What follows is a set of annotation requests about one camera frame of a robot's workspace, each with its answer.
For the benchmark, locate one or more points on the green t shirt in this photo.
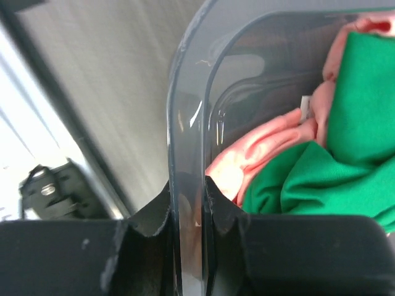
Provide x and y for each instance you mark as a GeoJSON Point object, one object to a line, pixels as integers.
{"type": "Point", "coordinates": [354, 173]}

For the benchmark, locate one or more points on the pink t shirt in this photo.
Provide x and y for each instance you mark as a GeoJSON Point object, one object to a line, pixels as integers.
{"type": "Point", "coordinates": [234, 168]}

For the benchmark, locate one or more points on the clear plastic storage bin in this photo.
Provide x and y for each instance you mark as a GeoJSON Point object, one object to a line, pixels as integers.
{"type": "Point", "coordinates": [211, 32]}

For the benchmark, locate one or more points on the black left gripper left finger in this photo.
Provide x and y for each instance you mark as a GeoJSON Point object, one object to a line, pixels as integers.
{"type": "Point", "coordinates": [91, 257]}

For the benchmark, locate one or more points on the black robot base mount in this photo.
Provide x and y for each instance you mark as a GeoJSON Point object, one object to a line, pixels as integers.
{"type": "Point", "coordinates": [61, 193]}

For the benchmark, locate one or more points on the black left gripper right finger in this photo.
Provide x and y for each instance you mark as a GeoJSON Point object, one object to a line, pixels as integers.
{"type": "Point", "coordinates": [291, 254]}

